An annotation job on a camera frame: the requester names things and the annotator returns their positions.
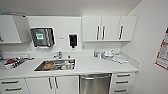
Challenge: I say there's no steel dishwasher handle bar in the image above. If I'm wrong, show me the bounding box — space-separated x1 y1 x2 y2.
80 75 111 81

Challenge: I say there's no stainless steel dishwasher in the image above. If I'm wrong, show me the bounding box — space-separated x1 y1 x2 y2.
78 73 113 94

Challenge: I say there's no black soap dispenser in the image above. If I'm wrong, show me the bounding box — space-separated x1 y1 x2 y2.
67 33 79 50

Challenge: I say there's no blue dish soap bottle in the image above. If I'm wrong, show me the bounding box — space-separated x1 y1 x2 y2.
93 50 100 59

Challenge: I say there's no small clear jar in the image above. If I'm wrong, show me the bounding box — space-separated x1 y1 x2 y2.
98 52 103 60

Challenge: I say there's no white bottle in sink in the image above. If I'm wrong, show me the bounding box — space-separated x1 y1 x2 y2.
59 61 73 71

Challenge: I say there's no chrome sink faucet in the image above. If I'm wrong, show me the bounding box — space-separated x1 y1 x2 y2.
52 50 65 60

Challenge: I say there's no orange bowl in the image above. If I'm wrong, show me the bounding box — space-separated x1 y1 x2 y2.
44 61 57 70

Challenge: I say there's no steel paper towel dispenser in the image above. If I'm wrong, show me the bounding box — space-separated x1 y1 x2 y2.
29 27 56 49

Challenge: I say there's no stainless steel sink basin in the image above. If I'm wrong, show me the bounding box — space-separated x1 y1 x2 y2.
33 58 77 73

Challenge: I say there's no white drawer cabinet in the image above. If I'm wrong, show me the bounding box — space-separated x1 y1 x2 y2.
110 71 139 94
0 77 30 94

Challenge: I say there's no white sink base cabinet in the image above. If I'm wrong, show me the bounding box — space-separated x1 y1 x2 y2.
24 75 80 94

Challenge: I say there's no dark metal utensil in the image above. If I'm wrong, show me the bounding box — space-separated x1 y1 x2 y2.
14 54 35 62

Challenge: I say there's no small wall label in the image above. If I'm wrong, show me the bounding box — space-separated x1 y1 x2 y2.
58 36 65 41

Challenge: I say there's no white wall cabinet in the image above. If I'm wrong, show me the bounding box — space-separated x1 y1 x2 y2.
81 15 138 43
0 14 32 45

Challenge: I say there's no large colourful wall poster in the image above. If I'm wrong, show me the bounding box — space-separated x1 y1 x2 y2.
154 26 168 71

